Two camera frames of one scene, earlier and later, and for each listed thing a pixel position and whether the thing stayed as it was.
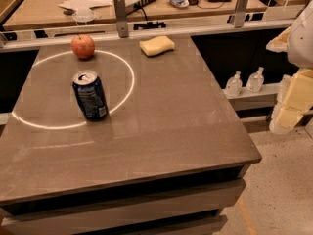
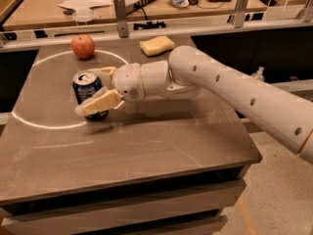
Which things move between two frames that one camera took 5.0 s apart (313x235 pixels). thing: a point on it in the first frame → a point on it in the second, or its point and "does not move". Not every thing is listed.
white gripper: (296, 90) → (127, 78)
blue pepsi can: (90, 94) does not move
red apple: (83, 46) does not move
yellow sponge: (156, 46) does not move
